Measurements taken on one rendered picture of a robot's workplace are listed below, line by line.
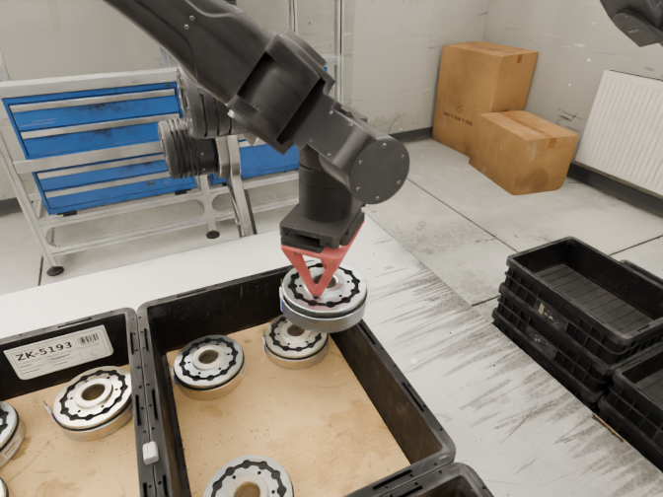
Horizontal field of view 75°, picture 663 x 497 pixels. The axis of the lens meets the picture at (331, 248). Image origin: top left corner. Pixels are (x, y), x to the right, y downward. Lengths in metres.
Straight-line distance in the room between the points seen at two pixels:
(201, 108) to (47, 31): 2.35
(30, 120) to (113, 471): 1.92
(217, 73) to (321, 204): 0.16
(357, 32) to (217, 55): 3.28
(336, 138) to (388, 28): 3.41
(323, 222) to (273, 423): 0.32
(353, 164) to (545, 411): 0.66
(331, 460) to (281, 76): 0.46
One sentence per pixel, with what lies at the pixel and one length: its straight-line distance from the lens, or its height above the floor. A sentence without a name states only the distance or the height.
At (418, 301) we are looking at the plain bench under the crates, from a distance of 1.04.
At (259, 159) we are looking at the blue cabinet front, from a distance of 2.56.
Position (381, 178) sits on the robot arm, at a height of 1.22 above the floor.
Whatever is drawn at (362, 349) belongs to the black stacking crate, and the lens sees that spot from 0.64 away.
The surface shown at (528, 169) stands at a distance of 3.25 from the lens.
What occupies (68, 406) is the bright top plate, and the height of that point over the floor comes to 0.86.
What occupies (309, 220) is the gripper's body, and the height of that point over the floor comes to 1.14.
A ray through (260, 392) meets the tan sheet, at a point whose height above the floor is 0.83.
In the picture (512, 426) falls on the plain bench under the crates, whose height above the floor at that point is 0.70.
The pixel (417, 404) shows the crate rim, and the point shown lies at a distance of 0.57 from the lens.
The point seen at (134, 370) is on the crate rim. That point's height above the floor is 0.93.
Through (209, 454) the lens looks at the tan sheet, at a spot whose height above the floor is 0.83.
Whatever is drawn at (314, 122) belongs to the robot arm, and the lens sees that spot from 0.38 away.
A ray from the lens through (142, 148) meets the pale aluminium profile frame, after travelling 2.38.
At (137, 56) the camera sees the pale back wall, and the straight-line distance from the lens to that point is 3.18.
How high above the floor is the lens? 1.36
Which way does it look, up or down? 34 degrees down
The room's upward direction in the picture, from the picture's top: straight up
